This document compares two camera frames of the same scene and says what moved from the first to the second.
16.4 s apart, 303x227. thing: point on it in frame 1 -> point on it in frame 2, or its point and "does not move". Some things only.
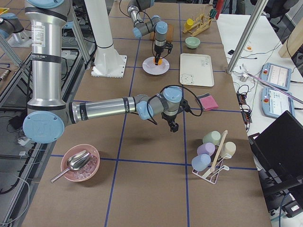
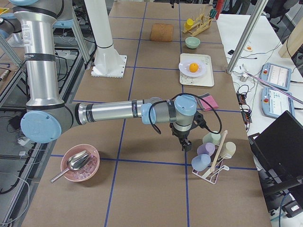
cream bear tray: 196,70 does not move
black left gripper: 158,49 -> 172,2
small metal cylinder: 244,77 does not move
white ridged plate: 148,66 -> 184,68
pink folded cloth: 207,102 does not move
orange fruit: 160,62 -> 193,67
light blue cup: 200,162 does not move
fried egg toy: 249,48 does not move
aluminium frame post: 260,7 does not move
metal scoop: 75,161 does not move
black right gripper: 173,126 -> 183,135
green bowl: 192,42 does not move
